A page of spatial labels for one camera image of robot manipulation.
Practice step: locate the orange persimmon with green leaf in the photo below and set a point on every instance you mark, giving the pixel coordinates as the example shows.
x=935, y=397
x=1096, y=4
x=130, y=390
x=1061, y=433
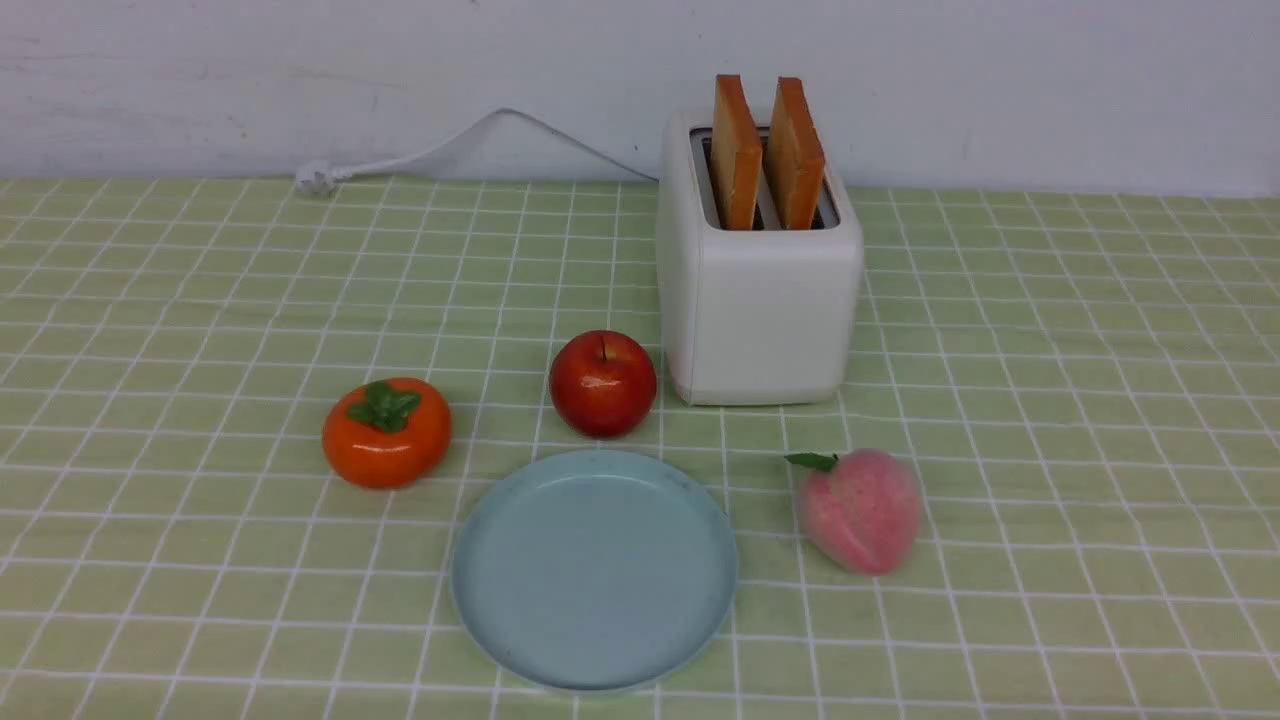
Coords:
x=388, y=433

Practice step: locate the red apple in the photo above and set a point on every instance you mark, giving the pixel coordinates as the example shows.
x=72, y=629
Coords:
x=602, y=383

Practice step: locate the white two-slot toaster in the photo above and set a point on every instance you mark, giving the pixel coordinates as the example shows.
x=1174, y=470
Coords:
x=747, y=318

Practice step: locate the toast slice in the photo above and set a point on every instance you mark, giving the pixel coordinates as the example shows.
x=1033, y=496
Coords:
x=795, y=163
x=736, y=154

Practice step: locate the green checkered tablecloth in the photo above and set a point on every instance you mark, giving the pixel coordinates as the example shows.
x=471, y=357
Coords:
x=1085, y=388

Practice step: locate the pink peach with leaf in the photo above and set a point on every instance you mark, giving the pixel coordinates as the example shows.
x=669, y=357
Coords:
x=861, y=509

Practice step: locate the light blue round plate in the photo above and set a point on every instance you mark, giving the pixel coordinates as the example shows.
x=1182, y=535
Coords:
x=595, y=571

